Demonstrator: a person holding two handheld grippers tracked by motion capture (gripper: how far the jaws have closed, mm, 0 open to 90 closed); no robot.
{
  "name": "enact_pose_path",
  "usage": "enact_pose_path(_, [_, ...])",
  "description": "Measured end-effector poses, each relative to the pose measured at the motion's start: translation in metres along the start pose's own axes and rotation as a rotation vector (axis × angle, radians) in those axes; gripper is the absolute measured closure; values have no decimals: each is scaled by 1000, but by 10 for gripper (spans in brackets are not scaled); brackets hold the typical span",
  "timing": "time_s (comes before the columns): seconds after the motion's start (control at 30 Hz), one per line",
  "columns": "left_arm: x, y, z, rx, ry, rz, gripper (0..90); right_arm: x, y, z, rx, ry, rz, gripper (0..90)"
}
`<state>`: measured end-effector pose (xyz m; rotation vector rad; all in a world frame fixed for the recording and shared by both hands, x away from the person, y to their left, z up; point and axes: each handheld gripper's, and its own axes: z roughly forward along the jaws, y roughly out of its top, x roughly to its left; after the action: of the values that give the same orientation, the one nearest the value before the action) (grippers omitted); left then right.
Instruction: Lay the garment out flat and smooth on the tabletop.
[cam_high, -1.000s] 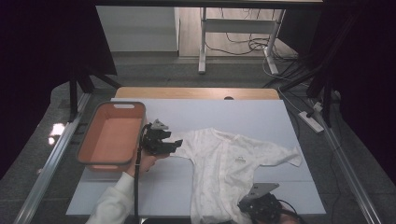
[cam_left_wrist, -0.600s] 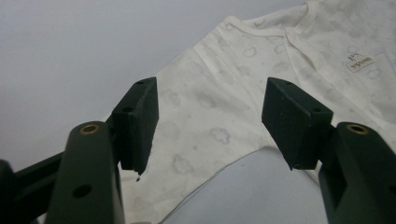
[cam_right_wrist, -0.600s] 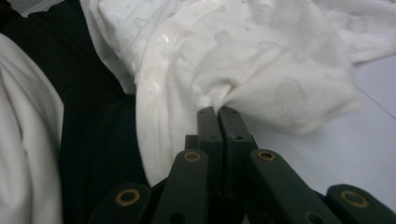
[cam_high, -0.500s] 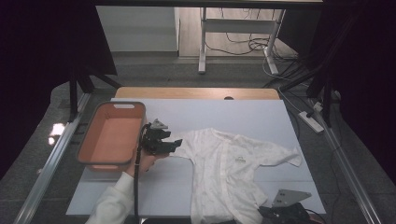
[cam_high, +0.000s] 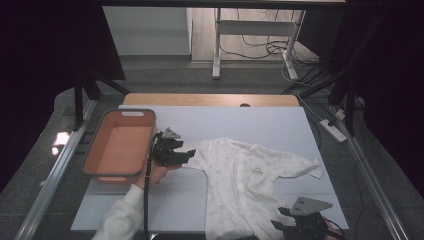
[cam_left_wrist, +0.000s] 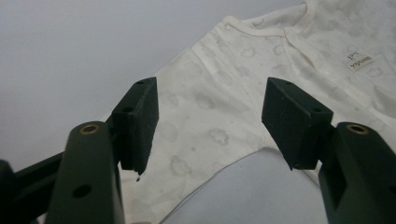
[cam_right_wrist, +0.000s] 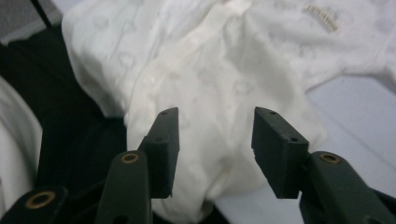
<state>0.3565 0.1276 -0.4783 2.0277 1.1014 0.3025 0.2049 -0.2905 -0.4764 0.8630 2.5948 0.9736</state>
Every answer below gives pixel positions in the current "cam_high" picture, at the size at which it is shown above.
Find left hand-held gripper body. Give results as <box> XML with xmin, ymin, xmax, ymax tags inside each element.
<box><xmin>153</xmin><ymin>127</ymin><xmax>185</xmax><ymax>167</ymax></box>

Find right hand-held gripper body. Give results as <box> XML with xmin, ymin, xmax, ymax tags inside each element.
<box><xmin>288</xmin><ymin>196</ymin><xmax>334</xmax><ymax>240</ymax></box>

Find orange basket with grey rim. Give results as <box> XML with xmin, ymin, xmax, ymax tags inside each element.
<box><xmin>81</xmin><ymin>108</ymin><xmax>158</xmax><ymax>186</ymax></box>

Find white baby garment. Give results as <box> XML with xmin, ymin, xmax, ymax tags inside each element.
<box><xmin>181</xmin><ymin>136</ymin><xmax>324</xmax><ymax>240</ymax></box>

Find person's left hand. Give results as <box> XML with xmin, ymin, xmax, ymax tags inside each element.
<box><xmin>134</xmin><ymin>162</ymin><xmax>183</xmax><ymax>192</ymax></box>

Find person's right hand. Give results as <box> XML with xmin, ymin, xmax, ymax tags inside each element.
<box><xmin>324</xmin><ymin>221</ymin><xmax>345</xmax><ymax>240</ymax></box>

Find wooden table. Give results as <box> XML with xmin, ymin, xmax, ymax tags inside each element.
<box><xmin>123</xmin><ymin>92</ymin><xmax>300</xmax><ymax>108</ymax></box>

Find white table cover board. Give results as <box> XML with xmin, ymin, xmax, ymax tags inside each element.
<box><xmin>70</xmin><ymin>104</ymin><xmax>350</xmax><ymax>233</ymax></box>

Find white power strip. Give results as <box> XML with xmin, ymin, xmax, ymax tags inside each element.
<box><xmin>319</xmin><ymin>119</ymin><xmax>348</xmax><ymax>144</ymax></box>

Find black stand legs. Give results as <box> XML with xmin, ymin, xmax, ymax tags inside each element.
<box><xmin>328</xmin><ymin>83</ymin><xmax>358</xmax><ymax>138</ymax></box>
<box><xmin>73</xmin><ymin>78</ymin><xmax>131</xmax><ymax>132</ymax></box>

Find white cabinet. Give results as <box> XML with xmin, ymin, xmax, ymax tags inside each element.
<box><xmin>103</xmin><ymin>6</ymin><xmax>194</xmax><ymax>57</ymax></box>

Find dark curtain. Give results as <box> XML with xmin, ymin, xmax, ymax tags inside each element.
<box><xmin>296</xmin><ymin>0</ymin><xmax>424</xmax><ymax>198</ymax></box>
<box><xmin>0</xmin><ymin>0</ymin><xmax>127</xmax><ymax>194</ymax></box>

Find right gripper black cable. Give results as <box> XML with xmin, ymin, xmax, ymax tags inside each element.
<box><xmin>322</xmin><ymin>218</ymin><xmax>346</xmax><ymax>239</ymax></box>

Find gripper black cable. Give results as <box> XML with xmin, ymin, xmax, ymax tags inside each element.
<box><xmin>322</xmin><ymin>218</ymin><xmax>346</xmax><ymax>239</ymax></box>
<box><xmin>143</xmin><ymin>132</ymin><xmax>164</xmax><ymax>240</ymax></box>

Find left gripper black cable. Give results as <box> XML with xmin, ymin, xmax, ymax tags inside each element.
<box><xmin>143</xmin><ymin>132</ymin><xmax>164</xmax><ymax>240</ymax></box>

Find aluminium rail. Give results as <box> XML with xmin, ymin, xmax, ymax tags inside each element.
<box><xmin>13</xmin><ymin>99</ymin><xmax>99</xmax><ymax>240</ymax></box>
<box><xmin>329</xmin><ymin>106</ymin><xmax>409</xmax><ymax>240</ymax></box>

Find white power cable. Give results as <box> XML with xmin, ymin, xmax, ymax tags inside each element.
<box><xmin>297</xmin><ymin>94</ymin><xmax>326</xmax><ymax>123</ymax></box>

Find tangle of floor cables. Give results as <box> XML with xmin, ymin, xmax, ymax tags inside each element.
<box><xmin>219</xmin><ymin>8</ymin><xmax>321</xmax><ymax>68</ymax></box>

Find white desk frame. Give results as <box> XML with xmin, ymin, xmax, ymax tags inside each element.
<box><xmin>212</xmin><ymin>8</ymin><xmax>306</xmax><ymax>81</ymax></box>

